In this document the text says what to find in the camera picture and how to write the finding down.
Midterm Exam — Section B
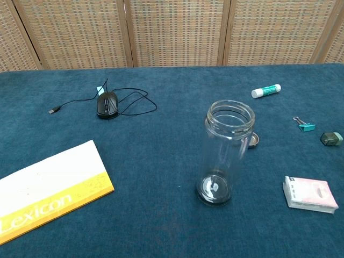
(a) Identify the round silver black object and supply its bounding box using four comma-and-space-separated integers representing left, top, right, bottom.
247, 132, 261, 150

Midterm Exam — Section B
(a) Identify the clear glass jar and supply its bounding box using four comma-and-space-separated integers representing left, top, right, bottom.
197, 99, 255, 207

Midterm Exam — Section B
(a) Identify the blue table cloth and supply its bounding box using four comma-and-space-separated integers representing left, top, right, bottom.
0, 63, 344, 258

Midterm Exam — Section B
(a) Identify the black computer mouse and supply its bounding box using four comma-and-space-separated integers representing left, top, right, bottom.
96, 91, 119, 120

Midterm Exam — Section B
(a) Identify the woven folding screen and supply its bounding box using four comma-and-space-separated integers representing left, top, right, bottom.
0, 0, 344, 72

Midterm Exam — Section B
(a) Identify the white green glue stick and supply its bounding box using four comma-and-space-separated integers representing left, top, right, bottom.
251, 83, 282, 99

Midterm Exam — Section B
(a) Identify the white yellow Lexicon book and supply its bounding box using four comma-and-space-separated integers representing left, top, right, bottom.
0, 139, 116, 246

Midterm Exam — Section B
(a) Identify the teal binder clip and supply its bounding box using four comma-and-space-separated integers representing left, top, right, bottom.
292, 116, 316, 133

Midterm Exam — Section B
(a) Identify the pink tissue pack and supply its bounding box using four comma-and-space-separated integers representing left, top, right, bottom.
282, 176, 339, 215

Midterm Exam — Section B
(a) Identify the black mouse cable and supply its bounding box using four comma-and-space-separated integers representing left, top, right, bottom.
48, 78, 157, 117

